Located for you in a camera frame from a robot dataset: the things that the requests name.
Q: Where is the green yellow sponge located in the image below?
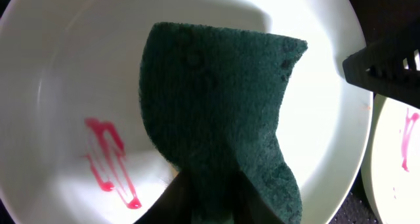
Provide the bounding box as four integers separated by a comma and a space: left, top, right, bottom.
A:
139, 22, 308, 223

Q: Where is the round black tray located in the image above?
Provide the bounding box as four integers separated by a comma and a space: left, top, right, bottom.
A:
330, 0, 419, 224

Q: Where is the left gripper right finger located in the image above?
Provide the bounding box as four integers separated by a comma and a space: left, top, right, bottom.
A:
343, 19, 419, 108

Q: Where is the light green plate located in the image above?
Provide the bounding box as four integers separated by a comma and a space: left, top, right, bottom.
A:
1, 0, 373, 223
361, 95, 419, 224

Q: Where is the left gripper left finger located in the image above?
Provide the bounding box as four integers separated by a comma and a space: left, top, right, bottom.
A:
135, 171, 192, 224

